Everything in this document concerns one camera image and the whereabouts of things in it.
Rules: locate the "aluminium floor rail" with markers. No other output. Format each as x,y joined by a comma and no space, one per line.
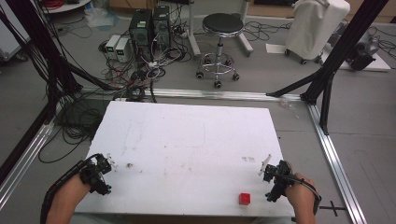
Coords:
334,161
224,94
25,158

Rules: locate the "black machine on white board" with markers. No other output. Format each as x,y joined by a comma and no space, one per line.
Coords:
362,56

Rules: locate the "white power supply unit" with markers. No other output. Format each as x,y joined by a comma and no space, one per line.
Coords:
123,49
112,43

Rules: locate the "white covered cart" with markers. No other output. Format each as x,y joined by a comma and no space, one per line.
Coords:
314,26

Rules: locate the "black round stool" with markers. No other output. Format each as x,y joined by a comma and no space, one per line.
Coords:
220,28

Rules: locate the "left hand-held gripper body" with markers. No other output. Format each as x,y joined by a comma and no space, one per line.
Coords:
95,175

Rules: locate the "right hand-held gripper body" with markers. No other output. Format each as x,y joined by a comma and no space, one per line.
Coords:
278,180

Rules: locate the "red cube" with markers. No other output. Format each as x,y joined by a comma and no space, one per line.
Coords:
244,199

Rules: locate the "black computer tower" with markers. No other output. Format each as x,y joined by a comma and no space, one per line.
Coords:
161,26
140,29

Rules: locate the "black metal frame post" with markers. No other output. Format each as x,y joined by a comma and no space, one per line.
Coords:
46,46
336,59

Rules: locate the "person's left hand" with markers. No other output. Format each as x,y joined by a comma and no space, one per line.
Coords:
73,191

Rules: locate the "person's right hand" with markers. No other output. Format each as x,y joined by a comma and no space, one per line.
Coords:
300,193

